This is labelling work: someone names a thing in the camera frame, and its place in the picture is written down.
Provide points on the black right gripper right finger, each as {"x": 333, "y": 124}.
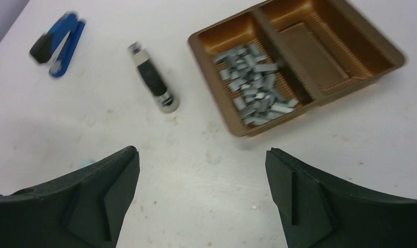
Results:
{"x": 318, "y": 209}

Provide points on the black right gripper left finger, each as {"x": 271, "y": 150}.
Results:
{"x": 84, "y": 208}

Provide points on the silver black stapler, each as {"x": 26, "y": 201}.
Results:
{"x": 165, "y": 99}

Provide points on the blue stapler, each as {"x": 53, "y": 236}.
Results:
{"x": 56, "y": 47}

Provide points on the light blue staple box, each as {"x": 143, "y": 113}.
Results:
{"x": 86, "y": 163}

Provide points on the pile of grey staples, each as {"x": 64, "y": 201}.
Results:
{"x": 249, "y": 73}

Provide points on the brown plastic divided tray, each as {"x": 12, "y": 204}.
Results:
{"x": 325, "y": 50}

